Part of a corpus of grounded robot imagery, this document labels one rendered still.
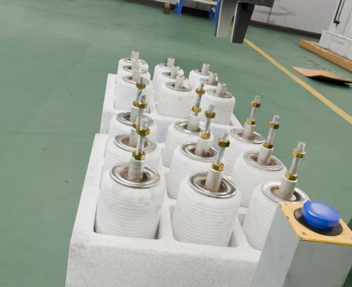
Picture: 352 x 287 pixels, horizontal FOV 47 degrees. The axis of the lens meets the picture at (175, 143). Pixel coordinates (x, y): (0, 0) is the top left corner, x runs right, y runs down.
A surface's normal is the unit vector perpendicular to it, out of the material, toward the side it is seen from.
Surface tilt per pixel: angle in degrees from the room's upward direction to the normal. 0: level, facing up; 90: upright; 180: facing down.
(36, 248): 0
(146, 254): 90
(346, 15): 90
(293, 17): 90
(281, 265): 90
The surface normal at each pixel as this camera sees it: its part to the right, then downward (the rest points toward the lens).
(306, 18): 0.05, 0.39
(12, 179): 0.19, -0.90
